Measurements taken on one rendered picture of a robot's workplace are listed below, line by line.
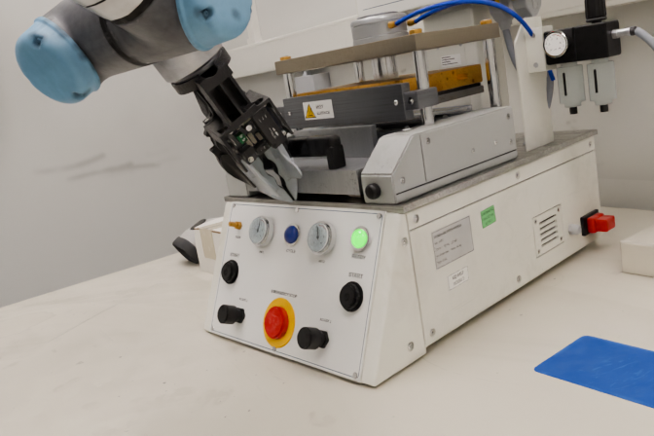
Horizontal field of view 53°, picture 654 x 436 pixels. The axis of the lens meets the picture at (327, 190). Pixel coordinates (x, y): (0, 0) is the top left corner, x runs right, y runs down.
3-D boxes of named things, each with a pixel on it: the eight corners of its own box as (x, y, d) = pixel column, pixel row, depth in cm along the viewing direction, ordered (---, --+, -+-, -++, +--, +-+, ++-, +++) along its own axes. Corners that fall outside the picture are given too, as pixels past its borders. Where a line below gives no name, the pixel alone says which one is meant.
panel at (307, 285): (210, 331, 92) (233, 201, 94) (361, 382, 70) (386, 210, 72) (198, 331, 91) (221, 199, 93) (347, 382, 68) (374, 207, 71)
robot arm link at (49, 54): (66, 16, 51) (142, -48, 58) (-12, 46, 57) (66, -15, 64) (127, 97, 55) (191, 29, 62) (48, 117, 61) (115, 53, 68)
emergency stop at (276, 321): (271, 336, 83) (275, 305, 83) (290, 342, 80) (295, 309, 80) (260, 335, 82) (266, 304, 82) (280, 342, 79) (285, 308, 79)
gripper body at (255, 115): (247, 179, 72) (182, 93, 67) (223, 161, 80) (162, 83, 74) (299, 135, 74) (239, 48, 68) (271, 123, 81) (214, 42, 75)
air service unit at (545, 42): (543, 114, 94) (532, 9, 91) (648, 106, 83) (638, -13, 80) (524, 120, 90) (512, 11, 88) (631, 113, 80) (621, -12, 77)
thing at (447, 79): (378, 103, 107) (369, 45, 105) (493, 90, 91) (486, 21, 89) (300, 121, 96) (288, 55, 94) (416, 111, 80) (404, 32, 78)
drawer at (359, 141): (388, 153, 110) (381, 107, 109) (502, 150, 94) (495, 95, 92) (249, 197, 91) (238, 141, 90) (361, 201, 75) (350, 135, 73)
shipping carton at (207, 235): (279, 242, 137) (272, 201, 135) (313, 251, 126) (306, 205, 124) (199, 270, 127) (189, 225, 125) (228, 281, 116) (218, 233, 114)
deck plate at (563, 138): (420, 141, 126) (420, 136, 126) (598, 133, 100) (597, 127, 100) (224, 201, 96) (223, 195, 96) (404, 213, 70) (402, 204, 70)
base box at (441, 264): (433, 228, 128) (421, 141, 125) (626, 243, 100) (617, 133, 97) (203, 332, 94) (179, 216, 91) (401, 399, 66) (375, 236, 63)
